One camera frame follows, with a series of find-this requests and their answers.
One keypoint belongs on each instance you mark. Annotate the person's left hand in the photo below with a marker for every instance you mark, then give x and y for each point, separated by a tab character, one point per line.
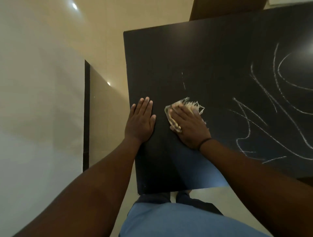
139	124

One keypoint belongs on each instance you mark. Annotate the person's right hand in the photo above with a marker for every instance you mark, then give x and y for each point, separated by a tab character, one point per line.
193	129

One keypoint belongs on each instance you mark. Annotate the striped fringed cloth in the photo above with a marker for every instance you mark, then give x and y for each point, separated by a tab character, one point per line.
190	103

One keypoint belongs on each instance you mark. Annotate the tan moulded chair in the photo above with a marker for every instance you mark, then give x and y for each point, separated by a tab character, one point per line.
307	182
225	8

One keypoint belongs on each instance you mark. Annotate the person's left forearm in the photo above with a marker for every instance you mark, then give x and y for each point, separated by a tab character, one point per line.
83	193

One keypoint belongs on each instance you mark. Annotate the person's right forearm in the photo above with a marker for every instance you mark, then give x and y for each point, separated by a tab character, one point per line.
264	188

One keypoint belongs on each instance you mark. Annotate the person's dark trousers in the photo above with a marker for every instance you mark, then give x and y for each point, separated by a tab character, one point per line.
151	197

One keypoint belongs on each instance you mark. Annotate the person's blue shirt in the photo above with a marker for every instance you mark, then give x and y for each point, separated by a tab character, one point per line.
176	222

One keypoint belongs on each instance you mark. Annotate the black wristband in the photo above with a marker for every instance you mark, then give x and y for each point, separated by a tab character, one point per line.
204	140

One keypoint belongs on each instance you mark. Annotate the black chalk-marked table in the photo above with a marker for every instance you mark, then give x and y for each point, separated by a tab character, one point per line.
171	53

